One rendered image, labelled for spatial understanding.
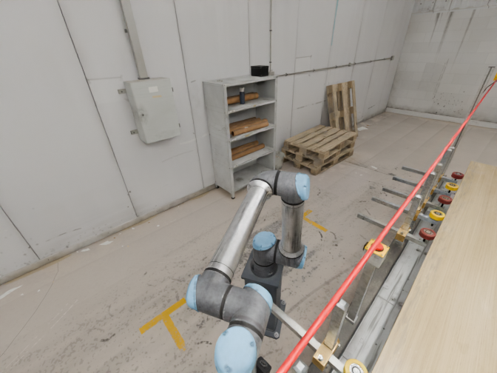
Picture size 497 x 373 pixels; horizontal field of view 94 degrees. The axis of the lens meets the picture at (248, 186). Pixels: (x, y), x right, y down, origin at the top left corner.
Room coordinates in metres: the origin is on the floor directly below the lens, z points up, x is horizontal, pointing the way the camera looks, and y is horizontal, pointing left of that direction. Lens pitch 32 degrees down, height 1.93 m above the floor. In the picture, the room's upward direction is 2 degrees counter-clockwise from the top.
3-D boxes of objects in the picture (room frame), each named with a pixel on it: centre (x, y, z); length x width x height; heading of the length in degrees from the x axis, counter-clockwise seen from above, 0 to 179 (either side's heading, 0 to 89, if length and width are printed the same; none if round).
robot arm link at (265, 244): (1.07, -0.10, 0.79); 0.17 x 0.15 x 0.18; 69
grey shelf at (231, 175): (3.23, 0.04, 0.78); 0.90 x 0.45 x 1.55; 130
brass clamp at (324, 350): (0.45, -0.30, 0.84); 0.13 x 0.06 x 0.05; 133
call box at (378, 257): (0.64, -0.50, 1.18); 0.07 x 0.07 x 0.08; 43
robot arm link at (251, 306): (0.35, 0.01, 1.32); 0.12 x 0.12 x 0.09; 69
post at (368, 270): (0.64, -0.50, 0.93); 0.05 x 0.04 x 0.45; 133
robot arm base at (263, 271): (1.07, -0.09, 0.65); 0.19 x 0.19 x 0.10
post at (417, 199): (1.15, -1.04, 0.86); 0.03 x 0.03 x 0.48; 43
